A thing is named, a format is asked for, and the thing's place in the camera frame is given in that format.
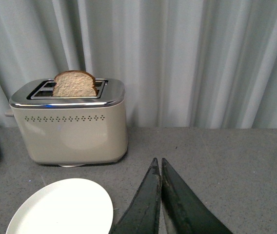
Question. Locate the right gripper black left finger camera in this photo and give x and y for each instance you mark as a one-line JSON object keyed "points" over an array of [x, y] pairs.
{"points": [[142, 215]]}

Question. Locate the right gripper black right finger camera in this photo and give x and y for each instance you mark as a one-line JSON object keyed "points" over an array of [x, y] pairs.
{"points": [[185, 210]]}

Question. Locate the white round plate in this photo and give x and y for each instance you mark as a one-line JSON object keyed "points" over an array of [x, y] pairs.
{"points": [[69, 206]]}

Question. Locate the brown bread slice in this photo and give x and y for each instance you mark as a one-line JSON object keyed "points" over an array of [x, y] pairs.
{"points": [[74, 83]]}

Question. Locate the beige two-slot toaster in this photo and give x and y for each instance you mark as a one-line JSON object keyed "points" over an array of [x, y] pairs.
{"points": [[71, 131]]}

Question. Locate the grey curtain backdrop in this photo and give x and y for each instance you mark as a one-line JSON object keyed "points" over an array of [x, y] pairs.
{"points": [[200, 63]]}

